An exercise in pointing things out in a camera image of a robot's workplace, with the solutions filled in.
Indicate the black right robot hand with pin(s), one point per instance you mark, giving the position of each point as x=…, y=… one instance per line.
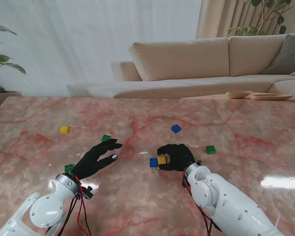
x=180, y=157

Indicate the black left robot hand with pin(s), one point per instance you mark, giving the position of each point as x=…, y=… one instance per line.
x=91, y=161

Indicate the yellow toy brick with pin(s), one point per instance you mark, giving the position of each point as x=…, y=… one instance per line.
x=162, y=160
x=64, y=129

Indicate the green toy brick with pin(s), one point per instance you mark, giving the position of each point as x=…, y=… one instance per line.
x=68, y=168
x=105, y=138
x=210, y=149

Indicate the blue toy brick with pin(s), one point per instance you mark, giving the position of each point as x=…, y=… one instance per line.
x=176, y=128
x=153, y=162

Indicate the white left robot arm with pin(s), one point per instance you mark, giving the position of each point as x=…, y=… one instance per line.
x=44, y=214

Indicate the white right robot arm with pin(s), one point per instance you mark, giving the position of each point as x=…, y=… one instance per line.
x=223, y=196

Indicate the wooden bowl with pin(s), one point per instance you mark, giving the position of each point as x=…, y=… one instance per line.
x=238, y=94

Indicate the beige sofa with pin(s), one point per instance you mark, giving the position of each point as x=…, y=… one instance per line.
x=182, y=59

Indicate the shallow wooden plate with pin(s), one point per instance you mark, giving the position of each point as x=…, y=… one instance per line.
x=270, y=97

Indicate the grey plant pot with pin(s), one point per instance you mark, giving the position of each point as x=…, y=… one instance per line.
x=2, y=98

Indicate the white sheer curtain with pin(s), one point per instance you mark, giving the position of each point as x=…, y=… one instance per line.
x=88, y=37

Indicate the green leafy potted plant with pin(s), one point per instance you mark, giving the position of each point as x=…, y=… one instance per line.
x=5, y=58

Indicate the beige curtain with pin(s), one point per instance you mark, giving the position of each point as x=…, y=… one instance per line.
x=211, y=19

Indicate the grey cushion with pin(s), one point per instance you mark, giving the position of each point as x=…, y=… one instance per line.
x=287, y=56

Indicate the tall leafy tree plant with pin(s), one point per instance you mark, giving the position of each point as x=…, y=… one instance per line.
x=282, y=30

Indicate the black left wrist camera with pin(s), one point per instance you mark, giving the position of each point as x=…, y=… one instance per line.
x=87, y=193

